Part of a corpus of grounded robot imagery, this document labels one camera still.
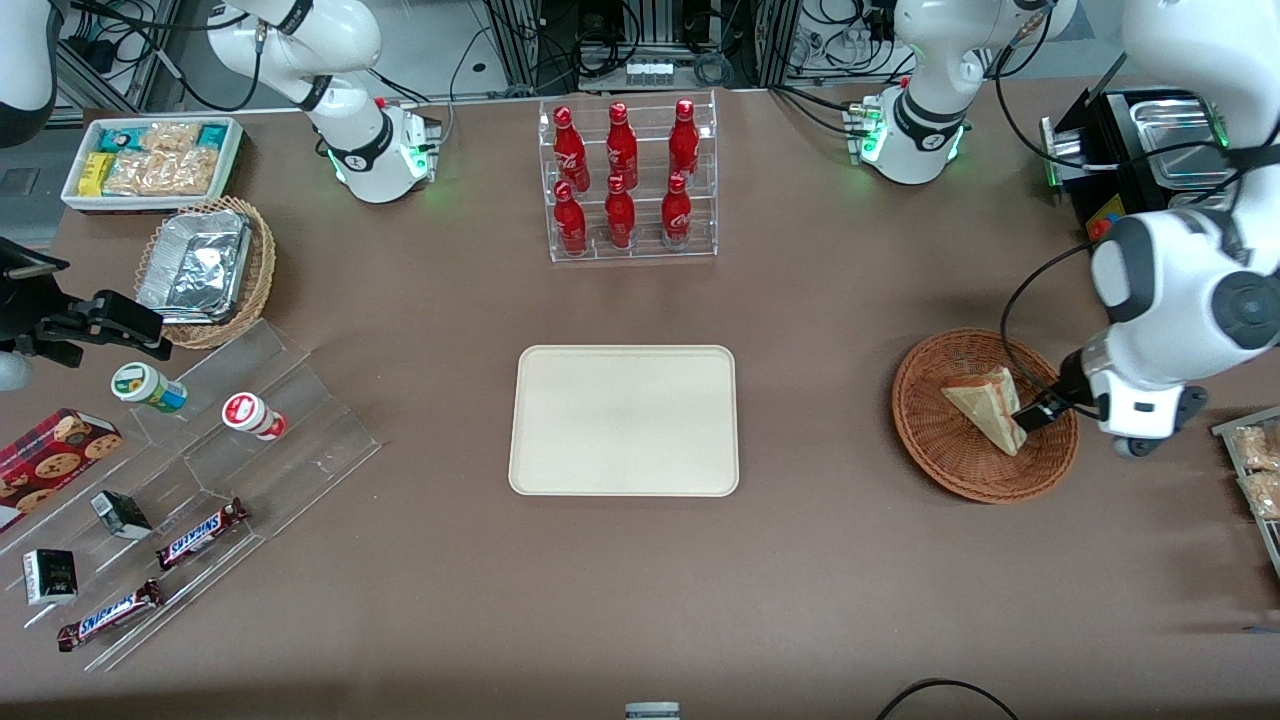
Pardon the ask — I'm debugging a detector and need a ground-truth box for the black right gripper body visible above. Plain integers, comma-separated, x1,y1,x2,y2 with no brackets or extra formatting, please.
0,238,101,367

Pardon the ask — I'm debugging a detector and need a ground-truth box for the triangle sandwich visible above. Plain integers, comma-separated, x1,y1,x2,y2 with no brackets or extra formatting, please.
940,366,1031,458

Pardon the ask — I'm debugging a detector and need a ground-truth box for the brown wicker basket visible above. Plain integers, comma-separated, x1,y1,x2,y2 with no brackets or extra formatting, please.
891,328,1081,504

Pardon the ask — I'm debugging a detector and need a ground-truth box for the light wicker basket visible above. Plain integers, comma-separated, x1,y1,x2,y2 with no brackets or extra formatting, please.
133,195,277,350

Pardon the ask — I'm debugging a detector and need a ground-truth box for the metal snack tray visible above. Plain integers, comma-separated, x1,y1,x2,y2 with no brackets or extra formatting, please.
1210,405,1280,581

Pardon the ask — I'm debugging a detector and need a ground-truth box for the beige plastic tray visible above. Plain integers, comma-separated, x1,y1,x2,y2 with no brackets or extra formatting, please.
508,345,740,498

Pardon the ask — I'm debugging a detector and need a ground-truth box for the green white yogurt cup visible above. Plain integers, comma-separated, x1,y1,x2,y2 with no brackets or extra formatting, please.
110,362,188,414

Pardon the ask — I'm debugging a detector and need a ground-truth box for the aluminium foil container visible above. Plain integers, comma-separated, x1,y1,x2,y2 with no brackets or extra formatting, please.
137,210,253,326

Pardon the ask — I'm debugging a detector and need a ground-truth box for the white rectangular snack bin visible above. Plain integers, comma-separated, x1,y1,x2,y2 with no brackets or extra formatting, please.
60,116,246,216

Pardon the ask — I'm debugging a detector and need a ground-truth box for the clear pastry packet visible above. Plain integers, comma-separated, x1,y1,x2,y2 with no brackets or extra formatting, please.
1240,472,1280,522
1230,424,1280,474

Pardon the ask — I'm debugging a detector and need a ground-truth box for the red white yogurt cup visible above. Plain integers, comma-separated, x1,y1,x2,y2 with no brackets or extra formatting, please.
221,392,288,442

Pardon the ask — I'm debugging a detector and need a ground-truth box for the clear cracker packet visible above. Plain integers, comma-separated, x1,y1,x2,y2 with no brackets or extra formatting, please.
140,121,202,154
160,147,220,197
104,150,167,197

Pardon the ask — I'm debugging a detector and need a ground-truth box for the yellow snack packet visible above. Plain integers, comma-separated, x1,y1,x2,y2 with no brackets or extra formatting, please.
77,152,117,199

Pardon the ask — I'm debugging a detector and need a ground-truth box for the red cookie box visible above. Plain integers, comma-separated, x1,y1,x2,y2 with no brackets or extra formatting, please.
0,407,124,534

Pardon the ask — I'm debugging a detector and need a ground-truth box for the small black box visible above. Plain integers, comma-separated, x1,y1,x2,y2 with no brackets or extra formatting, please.
22,548,79,607
90,490,153,541

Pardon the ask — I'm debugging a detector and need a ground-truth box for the brown Snickers bar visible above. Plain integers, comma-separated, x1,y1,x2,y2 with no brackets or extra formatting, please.
155,497,249,572
56,578,166,653

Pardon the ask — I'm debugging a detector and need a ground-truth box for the clear acrylic stepped display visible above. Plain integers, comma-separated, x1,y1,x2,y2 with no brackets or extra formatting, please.
0,318,383,673

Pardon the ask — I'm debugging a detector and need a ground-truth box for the black food warmer machine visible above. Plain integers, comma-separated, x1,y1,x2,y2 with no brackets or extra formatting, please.
1040,85,1280,246

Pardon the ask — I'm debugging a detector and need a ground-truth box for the steel food pan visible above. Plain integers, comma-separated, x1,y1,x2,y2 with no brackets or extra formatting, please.
1131,92,1233,193

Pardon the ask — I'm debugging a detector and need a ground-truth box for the red cola bottle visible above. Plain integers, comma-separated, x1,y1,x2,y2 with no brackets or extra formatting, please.
604,176,637,250
606,102,639,191
669,99,700,181
553,181,588,257
553,106,591,193
661,173,693,249

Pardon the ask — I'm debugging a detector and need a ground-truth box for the clear acrylic bottle rack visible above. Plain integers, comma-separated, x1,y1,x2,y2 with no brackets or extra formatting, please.
538,90,719,264

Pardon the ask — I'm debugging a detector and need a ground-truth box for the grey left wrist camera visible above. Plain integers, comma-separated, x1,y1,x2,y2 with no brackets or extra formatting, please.
1113,385,1209,462

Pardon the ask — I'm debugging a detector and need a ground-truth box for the black floor cable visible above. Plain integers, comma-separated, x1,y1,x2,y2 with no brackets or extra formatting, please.
875,678,1021,720

